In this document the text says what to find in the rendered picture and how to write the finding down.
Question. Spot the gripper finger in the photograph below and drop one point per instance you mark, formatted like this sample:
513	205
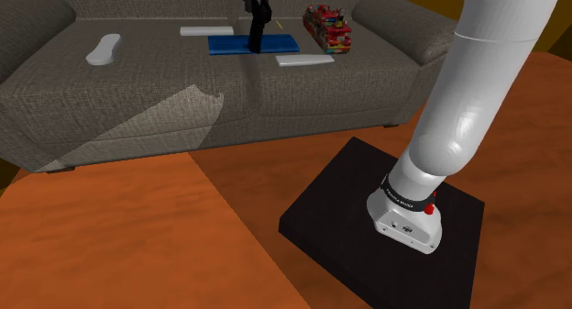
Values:
255	35
267	14

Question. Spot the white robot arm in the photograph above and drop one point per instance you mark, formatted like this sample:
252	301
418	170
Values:
473	98

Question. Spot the small yellow pencil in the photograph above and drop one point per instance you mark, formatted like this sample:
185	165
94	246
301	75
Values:
279	25

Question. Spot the blue flat book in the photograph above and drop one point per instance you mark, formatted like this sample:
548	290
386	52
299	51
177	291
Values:
228	45

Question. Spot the white flat rectangular bar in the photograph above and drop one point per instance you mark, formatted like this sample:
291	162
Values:
206	31

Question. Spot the white tapered flat bar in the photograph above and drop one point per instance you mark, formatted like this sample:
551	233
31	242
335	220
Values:
304	60

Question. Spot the red colourful toy box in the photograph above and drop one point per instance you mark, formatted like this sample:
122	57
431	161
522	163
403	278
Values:
328	28

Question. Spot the grey fabric sofa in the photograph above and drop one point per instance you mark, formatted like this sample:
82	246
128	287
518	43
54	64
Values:
147	98

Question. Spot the curved white remote control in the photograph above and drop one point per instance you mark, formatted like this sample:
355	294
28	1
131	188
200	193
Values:
105	49

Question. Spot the black robot stand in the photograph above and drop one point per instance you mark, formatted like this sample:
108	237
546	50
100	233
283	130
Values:
339	218

